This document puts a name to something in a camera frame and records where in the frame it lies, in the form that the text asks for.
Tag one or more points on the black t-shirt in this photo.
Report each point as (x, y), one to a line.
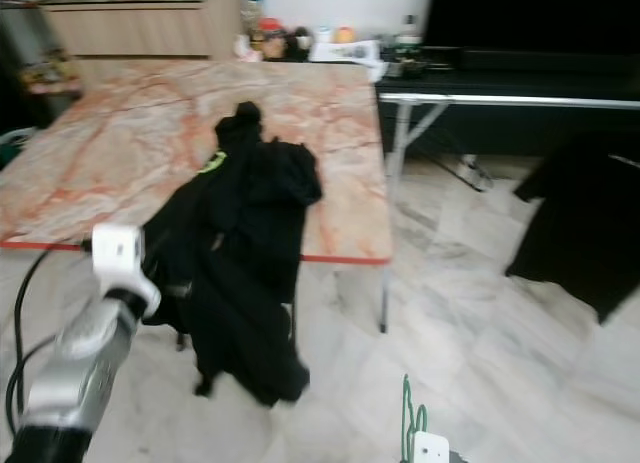
(580, 223)
(250, 243)

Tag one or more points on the green plastic hanger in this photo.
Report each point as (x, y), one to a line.
(406, 413)

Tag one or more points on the marble table with red edge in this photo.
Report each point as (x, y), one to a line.
(120, 153)

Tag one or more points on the dark green bin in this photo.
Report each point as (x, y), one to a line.
(10, 153)

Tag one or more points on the dark shelf unit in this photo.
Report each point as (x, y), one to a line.
(40, 78)

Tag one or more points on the light wooden cabinet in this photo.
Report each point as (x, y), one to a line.
(140, 31)

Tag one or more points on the red-lidded jar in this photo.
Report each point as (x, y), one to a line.
(271, 38)

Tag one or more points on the white paper stack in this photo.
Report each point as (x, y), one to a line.
(345, 51)

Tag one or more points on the orange ball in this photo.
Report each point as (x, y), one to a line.
(345, 34)

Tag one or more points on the clear plastic bottle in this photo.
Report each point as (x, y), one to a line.
(407, 38)

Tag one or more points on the silver metal clothes rack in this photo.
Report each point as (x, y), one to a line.
(510, 99)

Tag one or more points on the black television console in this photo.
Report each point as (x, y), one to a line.
(540, 128)

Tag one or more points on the black soundbar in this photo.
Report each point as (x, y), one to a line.
(550, 59)

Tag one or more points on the black flat television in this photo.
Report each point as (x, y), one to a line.
(530, 13)

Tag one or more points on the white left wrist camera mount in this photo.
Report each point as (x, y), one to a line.
(115, 251)

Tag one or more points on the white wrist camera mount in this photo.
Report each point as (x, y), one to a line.
(115, 251)
(430, 448)

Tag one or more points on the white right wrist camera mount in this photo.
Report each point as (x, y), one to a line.
(430, 448)

